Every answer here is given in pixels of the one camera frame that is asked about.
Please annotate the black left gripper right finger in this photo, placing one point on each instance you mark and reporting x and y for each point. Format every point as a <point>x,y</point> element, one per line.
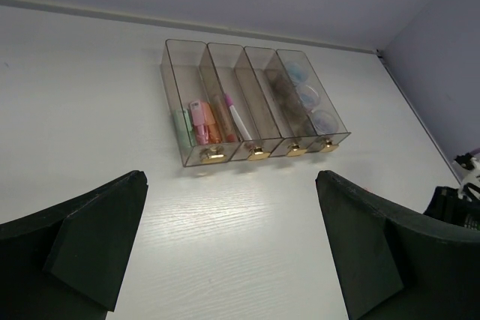
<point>396,263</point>

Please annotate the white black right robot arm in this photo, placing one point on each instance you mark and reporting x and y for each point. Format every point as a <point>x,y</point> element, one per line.
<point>458,209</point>

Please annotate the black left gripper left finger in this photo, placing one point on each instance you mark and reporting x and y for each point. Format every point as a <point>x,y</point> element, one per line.
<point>68,261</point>

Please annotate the pink highlighter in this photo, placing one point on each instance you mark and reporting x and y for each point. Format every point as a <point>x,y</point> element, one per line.
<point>199,122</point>

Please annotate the orange highlighter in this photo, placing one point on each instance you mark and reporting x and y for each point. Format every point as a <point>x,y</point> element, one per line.
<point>211,124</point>

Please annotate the white pen pink cap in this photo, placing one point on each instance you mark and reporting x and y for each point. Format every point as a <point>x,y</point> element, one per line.
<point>237,119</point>

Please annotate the green highlighter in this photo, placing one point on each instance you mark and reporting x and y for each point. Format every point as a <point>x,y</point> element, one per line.
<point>184,127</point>

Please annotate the blue clip tub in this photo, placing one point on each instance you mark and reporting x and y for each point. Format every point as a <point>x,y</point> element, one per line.
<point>298,73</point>

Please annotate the clear round clip tub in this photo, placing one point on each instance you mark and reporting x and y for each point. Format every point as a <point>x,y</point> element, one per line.
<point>308,96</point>

